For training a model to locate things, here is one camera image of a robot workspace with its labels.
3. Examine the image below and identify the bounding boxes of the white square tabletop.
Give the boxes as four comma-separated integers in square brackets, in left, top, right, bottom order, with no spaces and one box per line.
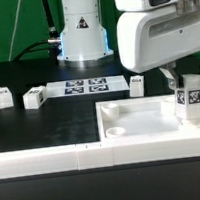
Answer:
[96,95,200,141]

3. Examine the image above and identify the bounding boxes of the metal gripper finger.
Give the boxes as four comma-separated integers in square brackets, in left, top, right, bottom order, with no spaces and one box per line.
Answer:
[160,62,179,90]

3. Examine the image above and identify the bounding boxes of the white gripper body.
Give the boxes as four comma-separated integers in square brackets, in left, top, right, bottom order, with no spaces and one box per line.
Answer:
[117,5,200,73]

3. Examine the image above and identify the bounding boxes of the white plate with tags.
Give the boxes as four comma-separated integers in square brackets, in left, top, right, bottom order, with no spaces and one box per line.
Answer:
[46,75,129,98]

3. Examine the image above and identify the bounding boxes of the white front fence wall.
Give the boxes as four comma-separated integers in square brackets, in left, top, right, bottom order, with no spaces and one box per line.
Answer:
[0,134,200,180]

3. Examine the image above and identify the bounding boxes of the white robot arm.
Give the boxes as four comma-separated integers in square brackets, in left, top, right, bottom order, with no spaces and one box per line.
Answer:
[58,0,200,87]

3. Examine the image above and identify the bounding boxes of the white thin cable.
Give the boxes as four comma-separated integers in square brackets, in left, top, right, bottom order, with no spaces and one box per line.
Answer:
[1,0,30,62]

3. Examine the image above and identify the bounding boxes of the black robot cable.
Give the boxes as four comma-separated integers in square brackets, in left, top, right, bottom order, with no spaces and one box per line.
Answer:
[5,0,64,63]

